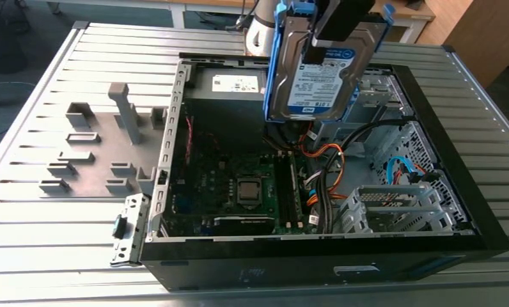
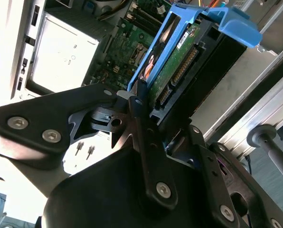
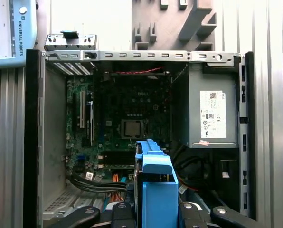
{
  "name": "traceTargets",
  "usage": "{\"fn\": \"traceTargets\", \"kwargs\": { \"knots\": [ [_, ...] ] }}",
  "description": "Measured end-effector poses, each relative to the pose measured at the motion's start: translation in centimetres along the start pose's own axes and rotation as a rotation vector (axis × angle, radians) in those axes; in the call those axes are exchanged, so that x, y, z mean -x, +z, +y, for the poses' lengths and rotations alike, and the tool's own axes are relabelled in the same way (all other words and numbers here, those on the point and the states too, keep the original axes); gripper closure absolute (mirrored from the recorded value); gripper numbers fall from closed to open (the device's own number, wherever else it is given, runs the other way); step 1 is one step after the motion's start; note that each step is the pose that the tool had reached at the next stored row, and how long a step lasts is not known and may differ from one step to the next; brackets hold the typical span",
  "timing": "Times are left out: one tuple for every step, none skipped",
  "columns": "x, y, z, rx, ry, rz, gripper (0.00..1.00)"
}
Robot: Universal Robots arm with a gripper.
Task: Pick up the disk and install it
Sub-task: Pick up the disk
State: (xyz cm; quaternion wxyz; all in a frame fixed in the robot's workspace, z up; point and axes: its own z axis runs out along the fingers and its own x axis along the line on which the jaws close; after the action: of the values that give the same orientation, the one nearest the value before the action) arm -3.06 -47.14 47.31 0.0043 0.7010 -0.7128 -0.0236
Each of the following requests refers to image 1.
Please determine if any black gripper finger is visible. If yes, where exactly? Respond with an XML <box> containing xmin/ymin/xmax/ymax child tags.
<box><xmin>302</xmin><ymin>38</ymin><xmax>327</xmax><ymax>64</ymax></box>

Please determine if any hard disk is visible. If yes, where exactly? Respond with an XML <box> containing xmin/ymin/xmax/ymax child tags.
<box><xmin>262</xmin><ymin>0</ymin><xmax>397</xmax><ymax>124</ymax></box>

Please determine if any blue data wire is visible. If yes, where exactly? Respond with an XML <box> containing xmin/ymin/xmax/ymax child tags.
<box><xmin>385</xmin><ymin>155</ymin><xmax>441</xmax><ymax>187</ymax></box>

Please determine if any perforated metal disk bay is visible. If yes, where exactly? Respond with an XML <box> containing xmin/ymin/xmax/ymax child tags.
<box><xmin>335</xmin><ymin>182</ymin><xmax>455</xmax><ymax>234</ymax></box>

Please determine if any tall metal drive cage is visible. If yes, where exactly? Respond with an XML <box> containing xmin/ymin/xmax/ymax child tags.
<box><xmin>314</xmin><ymin>68</ymin><xmax>413</xmax><ymax>141</ymax></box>

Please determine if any grey power supply unit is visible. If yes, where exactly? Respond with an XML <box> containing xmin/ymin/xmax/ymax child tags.
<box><xmin>184</xmin><ymin>67</ymin><xmax>269</xmax><ymax>154</ymax></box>

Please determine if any wooden cabinet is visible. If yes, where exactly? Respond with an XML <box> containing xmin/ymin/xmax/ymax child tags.
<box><xmin>415</xmin><ymin>0</ymin><xmax>509</xmax><ymax>89</ymax></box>

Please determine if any black RAM stick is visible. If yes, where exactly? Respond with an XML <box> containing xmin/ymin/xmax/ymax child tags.
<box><xmin>287</xmin><ymin>152</ymin><xmax>305</xmax><ymax>224</ymax></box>

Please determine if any silver CPU in socket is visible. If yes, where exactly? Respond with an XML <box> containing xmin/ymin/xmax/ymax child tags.
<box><xmin>236</xmin><ymin>180</ymin><xmax>263</xmax><ymax>204</ymax></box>

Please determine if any green motherboard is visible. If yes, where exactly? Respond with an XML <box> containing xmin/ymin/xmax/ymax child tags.
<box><xmin>168</xmin><ymin>153</ymin><xmax>319</xmax><ymax>236</ymax></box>

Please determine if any black graphics card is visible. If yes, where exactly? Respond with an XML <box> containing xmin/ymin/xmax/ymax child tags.
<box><xmin>214</xmin><ymin>216</ymin><xmax>277</xmax><ymax>235</ymax></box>

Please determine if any grey parts rack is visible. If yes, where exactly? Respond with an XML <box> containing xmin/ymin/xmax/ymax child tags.
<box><xmin>36</xmin><ymin>83</ymin><xmax>170</xmax><ymax>201</ymax></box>

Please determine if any black open PC case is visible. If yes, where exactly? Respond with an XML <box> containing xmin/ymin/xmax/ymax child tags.
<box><xmin>139</xmin><ymin>52</ymin><xmax>509</xmax><ymax>292</ymax></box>

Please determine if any black office chair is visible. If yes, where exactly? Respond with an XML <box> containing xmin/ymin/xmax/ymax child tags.
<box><xmin>0</xmin><ymin>0</ymin><xmax>30</xmax><ymax>75</ymax></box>

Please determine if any wooden desk with white frame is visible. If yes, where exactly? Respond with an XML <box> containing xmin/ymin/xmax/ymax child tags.
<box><xmin>44</xmin><ymin>0</ymin><xmax>435</xmax><ymax>44</ymax></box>

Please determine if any orange power wire bundle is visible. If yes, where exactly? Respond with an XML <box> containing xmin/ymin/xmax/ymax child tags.
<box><xmin>299</xmin><ymin>143</ymin><xmax>349</xmax><ymax>209</ymax></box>

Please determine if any thin red wire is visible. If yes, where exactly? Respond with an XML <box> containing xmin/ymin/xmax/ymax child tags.
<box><xmin>184</xmin><ymin>115</ymin><xmax>195</xmax><ymax>162</ymax></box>

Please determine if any long black cable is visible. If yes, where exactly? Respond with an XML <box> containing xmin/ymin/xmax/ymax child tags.
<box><xmin>317</xmin><ymin>118</ymin><xmax>413</xmax><ymax>233</ymax></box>

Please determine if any silver hinged slot bracket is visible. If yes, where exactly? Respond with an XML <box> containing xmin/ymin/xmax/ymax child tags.
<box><xmin>110</xmin><ymin>193</ymin><xmax>152</xmax><ymax>268</ymax></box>

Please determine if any blue black bracket latch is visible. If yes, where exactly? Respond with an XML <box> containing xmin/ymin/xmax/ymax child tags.
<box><xmin>112</xmin><ymin>214</ymin><xmax>128</xmax><ymax>239</ymax></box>

